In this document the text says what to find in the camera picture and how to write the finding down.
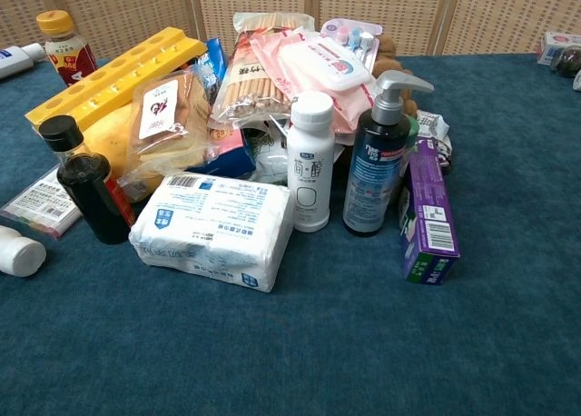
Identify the white yogurt bottle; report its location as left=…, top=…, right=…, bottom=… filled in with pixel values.
left=286, top=90, right=336, bottom=233

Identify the dark pump dispenser bottle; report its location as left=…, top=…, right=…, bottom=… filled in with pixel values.
left=341, top=69, right=436, bottom=238

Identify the dark soy sauce bottle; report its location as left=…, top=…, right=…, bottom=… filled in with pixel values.
left=38, top=114, right=136, bottom=245

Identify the yellow-capped red drink bottle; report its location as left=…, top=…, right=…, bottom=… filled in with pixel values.
left=35, top=9, right=99, bottom=87

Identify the small white bottle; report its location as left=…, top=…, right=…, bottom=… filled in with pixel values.
left=0, top=224, right=47, bottom=278

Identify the white tube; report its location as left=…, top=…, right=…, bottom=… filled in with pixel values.
left=0, top=42, right=46, bottom=80

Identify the white and green packet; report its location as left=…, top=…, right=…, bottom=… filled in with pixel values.
left=241, top=114, right=292, bottom=185

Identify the blue and pink box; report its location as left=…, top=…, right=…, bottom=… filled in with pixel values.
left=185, top=126, right=258, bottom=180

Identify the white tissue pack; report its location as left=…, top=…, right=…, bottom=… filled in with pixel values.
left=128, top=172, right=296, bottom=293

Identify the bag of bamboo chopsticks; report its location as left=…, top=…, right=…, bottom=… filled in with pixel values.
left=209, top=11, right=316, bottom=123

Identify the blue felt table cloth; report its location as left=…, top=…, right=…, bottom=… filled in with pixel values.
left=0, top=52, right=581, bottom=416

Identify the pink wet wipes pack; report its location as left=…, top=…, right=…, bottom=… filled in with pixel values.
left=250, top=29, right=379, bottom=145

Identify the purple toothpaste box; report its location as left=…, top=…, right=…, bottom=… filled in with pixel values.
left=398, top=136, right=461, bottom=286

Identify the bagged bread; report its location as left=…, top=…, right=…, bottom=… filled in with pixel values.
left=117, top=66, right=221, bottom=194

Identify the blue cookie packet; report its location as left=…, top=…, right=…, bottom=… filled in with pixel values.
left=193, top=36, right=227, bottom=100

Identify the crumpled printed wrapper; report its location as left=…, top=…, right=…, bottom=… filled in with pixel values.
left=414, top=108, right=454, bottom=173

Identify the brown plush toy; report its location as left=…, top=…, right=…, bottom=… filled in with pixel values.
left=371, top=33, right=419, bottom=117

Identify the toothbrush blister pack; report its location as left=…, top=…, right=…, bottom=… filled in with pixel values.
left=320, top=17, right=384, bottom=70

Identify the woven folding screen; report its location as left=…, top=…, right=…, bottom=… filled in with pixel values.
left=0, top=0, right=581, bottom=61

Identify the yellow plastic holed rack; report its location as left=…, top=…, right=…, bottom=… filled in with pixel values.
left=25, top=25, right=208, bottom=133

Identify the clear box of coloured pens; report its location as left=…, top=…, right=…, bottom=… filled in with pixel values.
left=0, top=164, right=84, bottom=241

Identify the white and blue box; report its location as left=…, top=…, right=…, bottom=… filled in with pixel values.
left=535, top=30, right=581, bottom=66

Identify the dark round ball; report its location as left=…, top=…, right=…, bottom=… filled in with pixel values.
left=554, top=45, right=581, bottom=79

